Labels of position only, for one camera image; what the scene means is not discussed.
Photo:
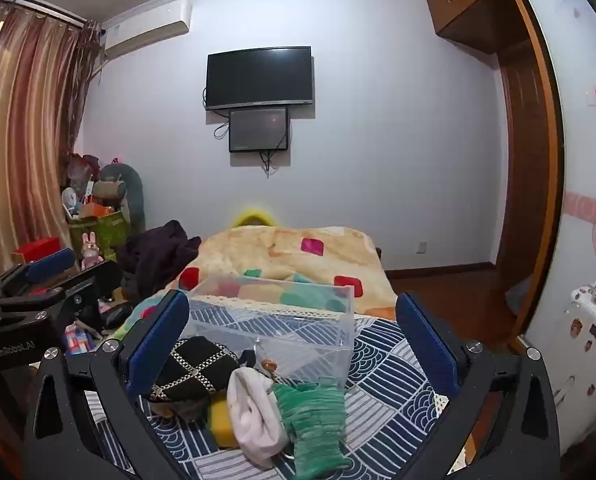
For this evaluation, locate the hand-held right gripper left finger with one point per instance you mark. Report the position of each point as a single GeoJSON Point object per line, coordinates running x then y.
{"type": "Point", "coordinates": [155, 345]}

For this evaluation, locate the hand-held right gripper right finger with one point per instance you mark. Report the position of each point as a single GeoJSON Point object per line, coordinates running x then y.
{"type": "Point", "coordinates": [425, 347]}

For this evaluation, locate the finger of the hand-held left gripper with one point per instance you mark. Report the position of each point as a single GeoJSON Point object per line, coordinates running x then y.
{"type": "Point", "coordinates": [90, 282]}
{"type": "Point", "coordinates": [48, 265]}

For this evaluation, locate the black quilted pouch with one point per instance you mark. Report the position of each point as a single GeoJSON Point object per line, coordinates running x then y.
{"type": "Point", "coordinates": [193, 365]}

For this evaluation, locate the yellow sponge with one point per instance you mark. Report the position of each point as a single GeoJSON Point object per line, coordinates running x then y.
{"type": "Point", "coordinates": [221, 425]}

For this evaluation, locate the white cloth pouch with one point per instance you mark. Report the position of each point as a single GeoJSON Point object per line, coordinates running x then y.
{"type": "Point", "coordinates": [253, 410]}

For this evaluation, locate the clear plastic storage box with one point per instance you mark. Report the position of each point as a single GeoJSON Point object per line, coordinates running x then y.
{"type": "Point", "coordinates": [278, 332]}

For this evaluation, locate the green knitted cloth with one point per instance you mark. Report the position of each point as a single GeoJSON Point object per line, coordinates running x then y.
{"type": "Point", "coordinates": [313, 422]}

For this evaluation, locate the red box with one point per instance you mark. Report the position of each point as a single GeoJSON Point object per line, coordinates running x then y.
{"type": "Point", "coordinates": [35, 250]}

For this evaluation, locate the pink bunny toy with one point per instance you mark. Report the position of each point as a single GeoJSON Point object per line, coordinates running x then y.
{"type": "Point", "coordinates": [91, 252]}

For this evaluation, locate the green paper bag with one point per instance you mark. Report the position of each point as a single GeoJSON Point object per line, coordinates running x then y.
{"type": "Point", "coordinates": [100, 232]}

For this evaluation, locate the blue patterned tablecloth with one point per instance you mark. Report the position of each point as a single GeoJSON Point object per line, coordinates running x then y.
{"type": "Point", "coordinates": [393, 402]}

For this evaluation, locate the small white fan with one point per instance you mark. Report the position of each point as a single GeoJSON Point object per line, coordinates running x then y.
{"type": "Point", "coordinates": [70, 201]}

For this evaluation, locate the dark brown garment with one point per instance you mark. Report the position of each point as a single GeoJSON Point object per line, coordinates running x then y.
{"type": "Point", "coordinates": [153, 255]}

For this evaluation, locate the grey plush toy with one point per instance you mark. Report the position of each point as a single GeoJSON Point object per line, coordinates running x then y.
{"type": "Point", "coordinates": [130, 190]}

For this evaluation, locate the small brown charm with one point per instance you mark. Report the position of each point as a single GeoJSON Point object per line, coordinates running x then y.
{"type": "Point", "coordinates": [268, 366]}

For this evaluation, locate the striped brown curtain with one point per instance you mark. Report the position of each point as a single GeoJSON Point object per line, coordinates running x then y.
{"type": "Point", "coordinates": [28, 135]}

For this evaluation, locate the beige blanket with coloured squares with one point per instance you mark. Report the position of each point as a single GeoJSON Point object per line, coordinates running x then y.
{"type": "Point", "coordinates": [278, 250]}

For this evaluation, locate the white mini fridge with stickers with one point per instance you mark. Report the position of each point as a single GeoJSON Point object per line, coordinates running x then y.
{"type": "Point", "coordinates": [583, 360]}

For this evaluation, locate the yellow plush item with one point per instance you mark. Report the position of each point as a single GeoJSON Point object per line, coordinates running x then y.
{"type": "Point", "coordinates": [253, 216]}

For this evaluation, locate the wooden wardrobe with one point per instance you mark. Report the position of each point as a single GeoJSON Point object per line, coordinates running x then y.
{"type": "Point", "coordinates": [523, 170]}

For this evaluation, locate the white sliding door pink hearts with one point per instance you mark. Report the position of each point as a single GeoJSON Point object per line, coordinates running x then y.
{"type": "Point", "coordinates": [578, 170]}

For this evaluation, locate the white air conditioner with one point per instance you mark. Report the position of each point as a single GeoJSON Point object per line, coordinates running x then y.
{"type": "Point", "coordinates": [148, 30]}

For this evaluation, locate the white wall socket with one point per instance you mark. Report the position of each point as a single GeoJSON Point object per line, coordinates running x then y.
{"type": "Point", "coordinates": [420, 246]}

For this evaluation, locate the small black wall monitor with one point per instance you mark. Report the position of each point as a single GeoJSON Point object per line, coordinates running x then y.
{"type": "Point", "coordinates": [258, 130]}

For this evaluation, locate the black wall television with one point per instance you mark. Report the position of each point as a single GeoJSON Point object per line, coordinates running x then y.
{"type": "Point", "coordinates": [258, 77]}

